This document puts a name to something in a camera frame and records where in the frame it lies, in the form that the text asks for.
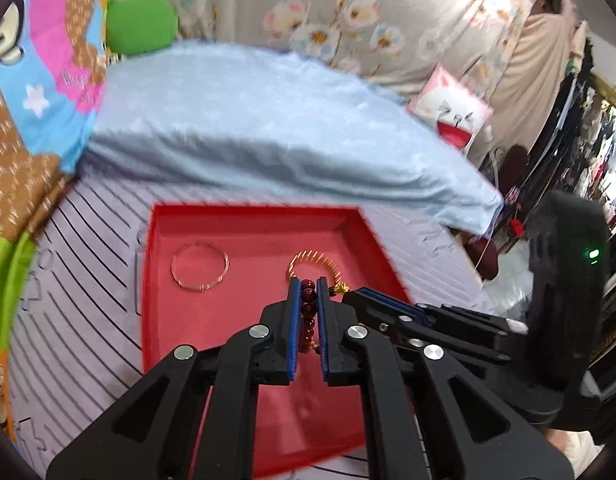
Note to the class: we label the red tray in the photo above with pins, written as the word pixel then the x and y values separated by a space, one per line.
pixel 227 280

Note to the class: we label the grey floral bedsheet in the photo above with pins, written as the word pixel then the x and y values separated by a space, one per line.
pixel 398 5

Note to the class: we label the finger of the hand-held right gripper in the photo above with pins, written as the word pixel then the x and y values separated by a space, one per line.
pixel 388 301
pixel 388 327

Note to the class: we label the dark red chair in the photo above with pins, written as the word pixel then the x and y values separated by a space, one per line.
pixel 515 162

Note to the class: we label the white cat face cushion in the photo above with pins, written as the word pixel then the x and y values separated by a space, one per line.
pixel 450 107

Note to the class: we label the colourful cartoon printed blanket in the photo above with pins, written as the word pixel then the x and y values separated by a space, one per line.
pixel 42 60

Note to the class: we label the beige hanging cloth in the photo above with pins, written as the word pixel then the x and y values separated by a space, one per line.
pixel 533 75

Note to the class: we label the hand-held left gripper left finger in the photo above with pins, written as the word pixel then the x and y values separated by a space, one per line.
pixel 291 332

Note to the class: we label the rack of hanging clothes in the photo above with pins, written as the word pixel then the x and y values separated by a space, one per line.
pixel 600 150

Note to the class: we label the light blue quilt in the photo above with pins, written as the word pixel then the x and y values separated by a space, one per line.
pixel 268 125

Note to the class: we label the green pillow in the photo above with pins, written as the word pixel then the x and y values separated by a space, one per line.
pixel 140 25

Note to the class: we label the grey striped mat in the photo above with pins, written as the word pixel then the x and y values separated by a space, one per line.
pixel 77 285

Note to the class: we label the clear bangle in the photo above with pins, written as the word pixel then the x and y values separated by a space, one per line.
pixel 179 280

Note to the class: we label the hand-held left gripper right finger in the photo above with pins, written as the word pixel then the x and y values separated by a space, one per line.
pixel 322 335

